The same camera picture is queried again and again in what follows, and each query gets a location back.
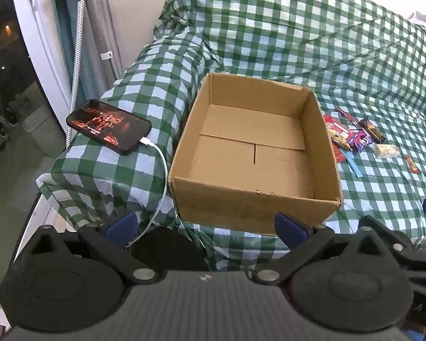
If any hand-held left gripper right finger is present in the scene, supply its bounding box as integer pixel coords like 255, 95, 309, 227
252, 212, 398, 285

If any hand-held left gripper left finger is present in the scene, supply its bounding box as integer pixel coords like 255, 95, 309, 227
16, 212, 157, 285

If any red-gold pastry snack packet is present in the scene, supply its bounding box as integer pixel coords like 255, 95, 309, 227
404, 155, 421, 174

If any clear nougat snack packet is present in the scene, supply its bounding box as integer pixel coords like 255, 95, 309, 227
371, 144, 400, 159

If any long red snack packet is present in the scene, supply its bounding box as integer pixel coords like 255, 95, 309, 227
328, 133, 346, 164

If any light blue stick packet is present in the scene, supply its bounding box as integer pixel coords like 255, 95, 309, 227
342, 147, 363, 179

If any brown cardboard box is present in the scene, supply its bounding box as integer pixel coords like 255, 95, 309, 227
168, 73, 344, 237

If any dark brown snack packet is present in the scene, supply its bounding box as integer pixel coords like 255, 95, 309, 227
358, 118, 386, 142

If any purple cartoon cow snack packet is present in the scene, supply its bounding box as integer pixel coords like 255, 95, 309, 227
348, 130, 373, 153

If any yellow snack packet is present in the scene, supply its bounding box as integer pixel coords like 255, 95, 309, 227
331, 133, 353, 150

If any small red snack packet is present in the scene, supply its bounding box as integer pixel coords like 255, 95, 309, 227
324, 115, 341, 136

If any black smartphone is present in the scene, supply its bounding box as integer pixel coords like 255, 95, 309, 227
66, 99, 153, 156

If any green checked blanket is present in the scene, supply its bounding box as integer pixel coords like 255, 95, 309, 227
35, 0, 426, 271

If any grey curtain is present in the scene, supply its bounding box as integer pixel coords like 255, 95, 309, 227
51, 0, 123, 96

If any white charging cable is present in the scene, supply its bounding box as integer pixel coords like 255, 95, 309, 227
126, 138, 169, 248

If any black-white braided hose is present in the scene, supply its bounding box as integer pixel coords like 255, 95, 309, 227
67, 0, 86, 150

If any white window frame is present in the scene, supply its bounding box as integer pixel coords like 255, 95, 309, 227
9, 0, 75, 132

